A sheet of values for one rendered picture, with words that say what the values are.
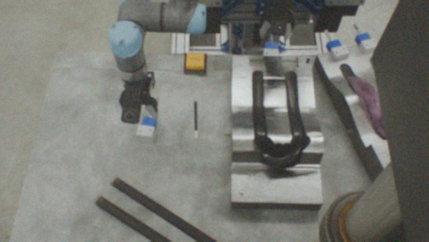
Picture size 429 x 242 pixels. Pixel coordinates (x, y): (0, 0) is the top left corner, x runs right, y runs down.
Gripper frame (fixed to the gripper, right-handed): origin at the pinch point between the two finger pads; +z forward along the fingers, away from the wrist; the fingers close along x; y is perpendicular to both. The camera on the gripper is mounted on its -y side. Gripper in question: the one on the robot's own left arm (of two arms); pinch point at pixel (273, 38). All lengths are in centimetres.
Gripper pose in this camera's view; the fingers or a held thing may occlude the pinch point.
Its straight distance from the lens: 153.0
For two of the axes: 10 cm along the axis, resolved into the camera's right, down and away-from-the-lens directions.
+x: -9.9, -1.0, 0.5
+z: -0.1, 5.0, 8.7
